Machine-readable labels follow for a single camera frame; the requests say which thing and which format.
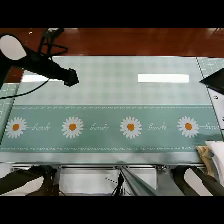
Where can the white T-shirt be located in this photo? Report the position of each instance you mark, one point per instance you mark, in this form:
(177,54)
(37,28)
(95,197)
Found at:
(216,156)

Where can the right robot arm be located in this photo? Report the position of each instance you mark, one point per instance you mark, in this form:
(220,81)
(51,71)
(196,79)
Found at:
(215,81)

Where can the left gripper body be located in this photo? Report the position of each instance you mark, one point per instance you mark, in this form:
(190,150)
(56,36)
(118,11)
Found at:
(69,77)

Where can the silver frame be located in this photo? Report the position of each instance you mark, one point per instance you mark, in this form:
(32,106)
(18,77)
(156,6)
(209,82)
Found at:
(143,183)

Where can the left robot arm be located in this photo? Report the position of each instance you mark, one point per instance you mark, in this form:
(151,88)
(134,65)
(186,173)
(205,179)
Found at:
(36,63)

